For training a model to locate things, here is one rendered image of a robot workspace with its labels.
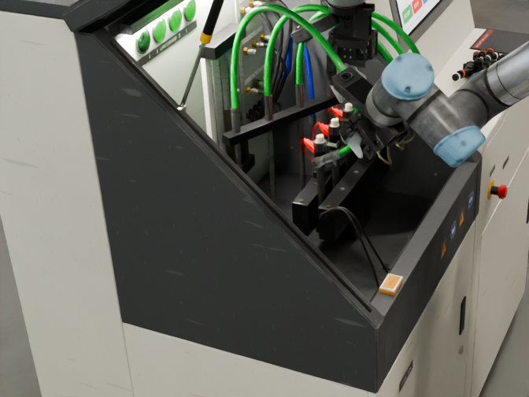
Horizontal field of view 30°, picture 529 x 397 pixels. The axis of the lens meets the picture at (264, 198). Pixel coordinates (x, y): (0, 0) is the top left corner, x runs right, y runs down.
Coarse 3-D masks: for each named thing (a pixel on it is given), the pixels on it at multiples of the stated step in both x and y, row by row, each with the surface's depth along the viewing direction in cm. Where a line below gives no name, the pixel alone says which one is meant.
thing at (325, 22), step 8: (328, 16) 190; (336, 16) 190; (312, 24) 192; (320, 24) 191; (328, 24) 191; (336, 24) 190; (296, 32) 195; (304, 32) 194; (320, 32) 192; (296, 40) 196; (304, 40) 195
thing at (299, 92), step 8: (320, 16) 211; (376, 24) 206; (384, 32) 206; (392, 40) 206; (304, 48) 217; (400, 48) 206; (296, 64) 220; (296, 72) 221; (296, 80) 222; (296, 88) 223; (296, 96) 224; (296, 104) 225
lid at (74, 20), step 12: (84, 0) 170; (96, 0) 169; (108, 0) 168; (120, 0) 166; (72, 12) 172; (84, 12) 171; (96, 12) 170; (108, 12) 169; (72, 24) 174; (84, 24) 173
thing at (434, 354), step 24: (456, 264) 228; (456, 288) 233; (432, 312) 216; (456, 312) 238; (432, 336) 220; (456, 336) 244; (408, 360) 204; (432, 360) 225; (456, 360) 249; (384, 384) 191; (408, 384) 208; (432, 384) 230; (456, 384) 255
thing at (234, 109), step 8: (256, 8) 194; (264, 8) 191; (272, 8) 190; (280, 8) 188; (248, 16) 196; (288, 16) 187; (296, 16) 186; (240, 24) 200; (304, 24) 184; (240, 32) 201; (312, 32) 184; (240, 40) 203; (320, 40) 183; (232, 48) 205; (328, 48) 182; (232, 56) 206; (336, 56) 182; (232, 64) 207; (336, 64) 182; (232, 72) 208; (232, 80) 209; (232, 88) 210; (232, 96) 212; (232, 104) 213; (232, 112) 213; (344, 152) 190
